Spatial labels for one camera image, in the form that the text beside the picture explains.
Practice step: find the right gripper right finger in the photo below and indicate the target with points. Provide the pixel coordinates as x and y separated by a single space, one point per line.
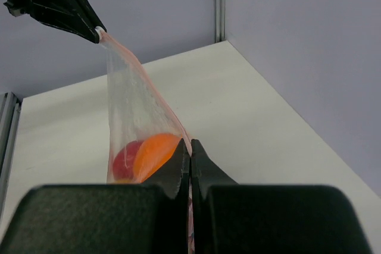
229 217

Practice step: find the clear pink-dotted zip bag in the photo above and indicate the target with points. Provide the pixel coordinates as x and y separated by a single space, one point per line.
137 111

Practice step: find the orange fruit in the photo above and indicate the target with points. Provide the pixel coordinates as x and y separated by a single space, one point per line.
153 153

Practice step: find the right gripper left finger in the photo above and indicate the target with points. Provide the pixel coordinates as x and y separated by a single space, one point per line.
151 217

